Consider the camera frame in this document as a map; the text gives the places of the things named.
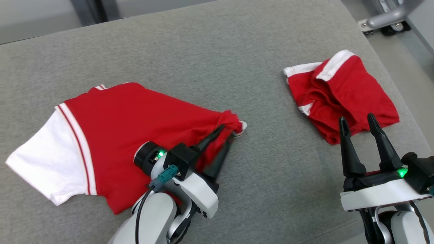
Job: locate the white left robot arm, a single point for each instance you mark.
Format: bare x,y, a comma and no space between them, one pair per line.
156,220

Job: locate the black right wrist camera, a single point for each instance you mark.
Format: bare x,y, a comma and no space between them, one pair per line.
422,173

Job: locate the black caster wheel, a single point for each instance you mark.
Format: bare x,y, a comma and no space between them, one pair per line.
395,28

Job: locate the red shorts white stripe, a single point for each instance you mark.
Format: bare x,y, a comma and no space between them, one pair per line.
356,88

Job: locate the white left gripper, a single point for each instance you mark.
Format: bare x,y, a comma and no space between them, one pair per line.
201,196

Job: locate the aluminium frame post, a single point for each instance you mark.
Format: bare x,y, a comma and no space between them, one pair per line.
98,10

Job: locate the red white jersey shirt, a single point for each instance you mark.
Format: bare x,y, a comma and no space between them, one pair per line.
118,118

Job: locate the grey metal stand leg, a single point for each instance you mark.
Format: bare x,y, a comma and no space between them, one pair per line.
390,16

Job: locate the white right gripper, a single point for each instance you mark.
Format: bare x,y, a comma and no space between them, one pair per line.
376,196

